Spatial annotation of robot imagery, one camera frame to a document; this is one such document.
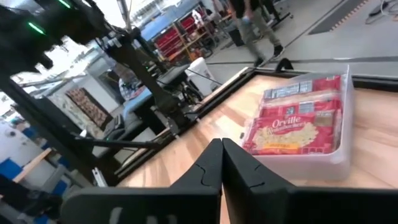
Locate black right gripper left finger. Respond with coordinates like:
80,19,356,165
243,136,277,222
60,138,224,224

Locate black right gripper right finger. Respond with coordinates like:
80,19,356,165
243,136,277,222
222,138,398,224

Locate red Orville popcorn bag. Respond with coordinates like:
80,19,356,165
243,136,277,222
262,74,342,100
241,108,343,156
257,91,343,119

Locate clear plastic bin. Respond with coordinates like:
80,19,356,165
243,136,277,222
241,64,355,182

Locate brown patterned board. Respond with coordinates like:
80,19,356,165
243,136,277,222
64,86,114,131

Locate wooden plank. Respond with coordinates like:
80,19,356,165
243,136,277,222
12,147,53,184

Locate white plastic container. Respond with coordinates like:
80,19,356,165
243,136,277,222
185,57,216,96

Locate blue box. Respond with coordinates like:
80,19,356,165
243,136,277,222
0,157,23,180

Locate shelf with red bins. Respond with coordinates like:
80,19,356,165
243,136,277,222
154,12,218,62

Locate person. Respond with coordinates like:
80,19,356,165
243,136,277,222
229,0,285,68

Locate black mat yellow hazard stripes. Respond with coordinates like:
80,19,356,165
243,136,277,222
307,0,373,35

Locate black aluminium rig frame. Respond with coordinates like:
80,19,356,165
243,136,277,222
0,63,398,187

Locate black cable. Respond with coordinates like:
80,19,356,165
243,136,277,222
274,57,295,72

